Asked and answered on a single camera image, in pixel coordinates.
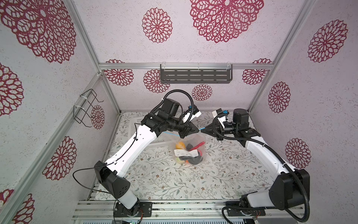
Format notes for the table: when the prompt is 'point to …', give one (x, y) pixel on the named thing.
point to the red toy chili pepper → (195, 147)
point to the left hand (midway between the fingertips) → (194, 131)
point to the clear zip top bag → (181, 156)
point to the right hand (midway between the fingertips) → (202, 129)
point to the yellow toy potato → (180, 145)
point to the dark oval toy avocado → (195, 160)
